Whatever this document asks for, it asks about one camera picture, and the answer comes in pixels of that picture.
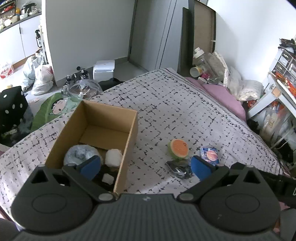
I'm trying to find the blue planet tissue pack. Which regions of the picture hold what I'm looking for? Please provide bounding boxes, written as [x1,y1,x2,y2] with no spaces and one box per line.
[200,147,220,166]

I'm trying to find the fluffy grey-blue plush ball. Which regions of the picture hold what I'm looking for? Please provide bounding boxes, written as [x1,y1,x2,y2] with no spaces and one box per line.
[63,145,103,165]

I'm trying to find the black white small plush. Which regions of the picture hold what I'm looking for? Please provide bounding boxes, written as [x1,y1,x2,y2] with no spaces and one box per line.
[92,165,119,192]

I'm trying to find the dark crinkled plastic bag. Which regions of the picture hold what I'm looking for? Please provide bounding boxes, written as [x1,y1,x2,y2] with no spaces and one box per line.
[166,159,194,179]

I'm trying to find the white fluffy plush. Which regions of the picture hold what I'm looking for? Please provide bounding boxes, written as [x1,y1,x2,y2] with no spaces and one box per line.
[105,149,122,168]

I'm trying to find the orange green watermelon plush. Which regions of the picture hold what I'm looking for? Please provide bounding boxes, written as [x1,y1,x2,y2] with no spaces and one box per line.
[168,138,189,159]

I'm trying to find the brown cardboard box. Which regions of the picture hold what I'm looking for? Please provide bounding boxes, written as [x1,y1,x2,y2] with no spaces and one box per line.
[45,100,138,194]

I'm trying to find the white patterned bed blanket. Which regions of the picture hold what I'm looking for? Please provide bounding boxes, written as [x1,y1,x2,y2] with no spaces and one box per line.
[0,68,283,216]

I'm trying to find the green cartoon cushion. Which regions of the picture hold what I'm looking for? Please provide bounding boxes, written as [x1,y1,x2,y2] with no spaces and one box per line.
[31,93,80,132]

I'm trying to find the pink pillow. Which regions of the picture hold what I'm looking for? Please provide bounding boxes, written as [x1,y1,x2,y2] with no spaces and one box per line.
[186,77,246,122]

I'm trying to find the white crumpled plastic bags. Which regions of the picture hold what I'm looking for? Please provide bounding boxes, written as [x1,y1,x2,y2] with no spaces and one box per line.
[208,51,265,102]

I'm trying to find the black dotted dice stool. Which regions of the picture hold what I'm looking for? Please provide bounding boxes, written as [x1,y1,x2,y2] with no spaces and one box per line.
[0,86,28,134]

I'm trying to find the paper cup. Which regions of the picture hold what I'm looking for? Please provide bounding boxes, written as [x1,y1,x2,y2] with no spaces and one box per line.
[190,65,207,78]

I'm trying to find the white small box appliance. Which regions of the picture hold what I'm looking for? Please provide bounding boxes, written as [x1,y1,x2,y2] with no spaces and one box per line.
[93,60,115,82]

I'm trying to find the clear plastic bottle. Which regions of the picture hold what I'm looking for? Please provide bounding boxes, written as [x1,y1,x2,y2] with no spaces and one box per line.
[193,47,214,79]

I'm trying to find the white desk shelf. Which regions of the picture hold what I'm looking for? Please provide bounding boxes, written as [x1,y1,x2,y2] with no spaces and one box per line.
[247,48,296,149]

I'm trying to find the brown folded board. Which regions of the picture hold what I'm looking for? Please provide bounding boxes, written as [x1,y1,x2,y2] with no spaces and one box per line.
[177,0,216,77]

